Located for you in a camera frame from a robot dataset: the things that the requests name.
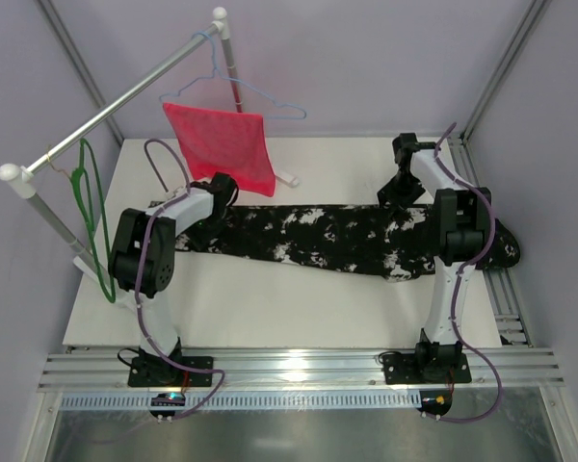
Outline aluminium side rail frame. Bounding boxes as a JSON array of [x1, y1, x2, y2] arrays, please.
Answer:
[[447, 136, 559, 370]]

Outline aluminium front rail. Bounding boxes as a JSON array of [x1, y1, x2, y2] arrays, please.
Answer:
[[38, 346, 565, 392]]

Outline purple cable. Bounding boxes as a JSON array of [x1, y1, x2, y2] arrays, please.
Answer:
[[137, 138, 225, 424], [433, 122, 505, 424]]

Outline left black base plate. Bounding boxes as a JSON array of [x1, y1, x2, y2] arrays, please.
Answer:
[[127, 356, 213, 388]]

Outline green plastic hanger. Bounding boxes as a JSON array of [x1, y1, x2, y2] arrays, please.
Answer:
[[69, 138, 117, 304]]

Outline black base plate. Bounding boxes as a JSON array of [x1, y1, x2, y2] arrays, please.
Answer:
[[127, 356, 213, 388], [380, 351, 472, 385]]

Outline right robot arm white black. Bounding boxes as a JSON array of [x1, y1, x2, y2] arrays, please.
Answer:
[[378, 133, 496, 385]]

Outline black white tie-dye trousers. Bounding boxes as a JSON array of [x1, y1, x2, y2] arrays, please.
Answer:
[[172, 202, 524, 281]]

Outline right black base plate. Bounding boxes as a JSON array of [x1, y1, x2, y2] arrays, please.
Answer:
[[380, 351, 472, 385]]

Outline red cloth towel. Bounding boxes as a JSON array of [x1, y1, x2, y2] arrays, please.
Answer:
[[163, 103, 276, 197]]

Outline silver white clothes rack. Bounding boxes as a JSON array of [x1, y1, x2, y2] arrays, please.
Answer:
[[0, 5, 301, 314]]

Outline blue wire hanger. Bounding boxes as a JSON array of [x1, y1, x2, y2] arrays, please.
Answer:
[[158, 31, 308, 120]]

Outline perforated cable duct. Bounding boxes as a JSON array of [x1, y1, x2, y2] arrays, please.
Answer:
[[59, 389, 421, 412]]

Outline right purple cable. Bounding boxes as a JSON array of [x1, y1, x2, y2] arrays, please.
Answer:
[[433, 122, 505, 424]]

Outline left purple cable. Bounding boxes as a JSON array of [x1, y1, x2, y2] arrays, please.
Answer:
[[137, 138, 225, 424]]

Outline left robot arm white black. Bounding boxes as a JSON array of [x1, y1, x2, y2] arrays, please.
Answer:
[[109, 173, 239, 388]]

